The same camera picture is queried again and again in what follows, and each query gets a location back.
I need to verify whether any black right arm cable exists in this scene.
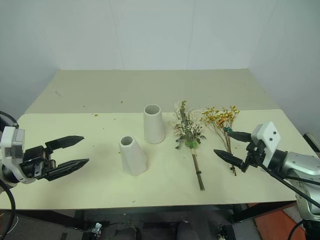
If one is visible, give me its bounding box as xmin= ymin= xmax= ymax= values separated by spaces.
xmin=257 ymin=159 xmax=320 ymax=240

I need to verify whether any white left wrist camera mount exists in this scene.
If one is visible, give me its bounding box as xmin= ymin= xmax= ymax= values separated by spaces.
xmin=0 ymin=126 xmax=36 ymax=185

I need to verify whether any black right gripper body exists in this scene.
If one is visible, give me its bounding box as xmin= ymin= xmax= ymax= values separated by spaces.
xmin=243 ymin=138 xmax=269 ymax=170

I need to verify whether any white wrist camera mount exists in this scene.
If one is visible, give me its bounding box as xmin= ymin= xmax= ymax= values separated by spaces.
xmin=0 ymin=126 xmax=36 ymax=185
xmin=250 ymin=121 xmax=282 ymax=168

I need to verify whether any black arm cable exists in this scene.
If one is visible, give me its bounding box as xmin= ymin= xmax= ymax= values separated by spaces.
xmin=257 ymin=159 xmax=320 ymax=240
xmin=0 ymin=111 xmax=20 ymax=240

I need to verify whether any tall white round vase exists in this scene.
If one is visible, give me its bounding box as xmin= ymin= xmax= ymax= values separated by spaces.
xmin=143 ymin=104 xmax=165 ymax=145

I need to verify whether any short white faceted vase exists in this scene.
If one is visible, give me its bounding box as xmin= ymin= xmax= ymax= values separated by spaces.
xmin=118 ymin=135 xmax=148 ymax=177

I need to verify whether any yellow dried flower bouquet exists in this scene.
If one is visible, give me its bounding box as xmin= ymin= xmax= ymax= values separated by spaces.
xmin=201 ymin=105 xmax=240 ymax=177

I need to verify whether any red floor mat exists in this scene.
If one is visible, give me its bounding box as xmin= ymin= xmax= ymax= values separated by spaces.
xmin=253 ymin=206 xmax=306 ymax=240

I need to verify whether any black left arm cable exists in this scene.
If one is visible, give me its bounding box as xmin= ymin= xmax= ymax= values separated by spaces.
xmin=0 ymin=111 xmax=20 ymax=240

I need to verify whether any black table frame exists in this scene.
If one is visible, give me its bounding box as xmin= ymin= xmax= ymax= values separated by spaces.
xmin=14 ymin=199 xmax=297 ymax=230

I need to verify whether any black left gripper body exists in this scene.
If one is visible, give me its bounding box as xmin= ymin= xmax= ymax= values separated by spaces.
xmin=18 ymin=145 xmax=56 ymax=179

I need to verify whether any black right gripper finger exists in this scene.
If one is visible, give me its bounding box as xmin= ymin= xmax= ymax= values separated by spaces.
xmin=213 ymin=149 xmax=248 ymax=173
xmin=227 ymin=131 xmax=253 ymax=144

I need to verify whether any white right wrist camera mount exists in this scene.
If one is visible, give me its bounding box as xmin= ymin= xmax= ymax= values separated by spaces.
xmin=250 ymin=121 xmax=282 ymax=168

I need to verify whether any white dried flower bouquet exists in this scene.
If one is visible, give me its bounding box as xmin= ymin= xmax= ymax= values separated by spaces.
xmin=170 ymin=100 xmax=207 ymax=192

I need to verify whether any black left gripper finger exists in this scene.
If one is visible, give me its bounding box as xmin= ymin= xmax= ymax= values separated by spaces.
xmin=44 ymin=158 xmax=90 ymax=182
xmin=44 ymin=135 xmax=85 ymax=153

